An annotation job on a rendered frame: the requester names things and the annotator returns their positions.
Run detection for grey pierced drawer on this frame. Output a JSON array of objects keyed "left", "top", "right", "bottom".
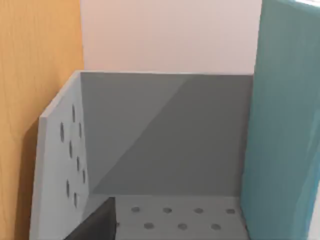
[{"left": 29, "top": 70, "right": 256, "bottom": 240}]

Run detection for teal book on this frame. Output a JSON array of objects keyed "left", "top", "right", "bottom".
[{"left": 240, "top": 0, "right": 320, "bottom": 240}]

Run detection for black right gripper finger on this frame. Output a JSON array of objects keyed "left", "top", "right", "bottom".
[{"left": 63, "top": 196, "right": 118, "bottom": 240}]

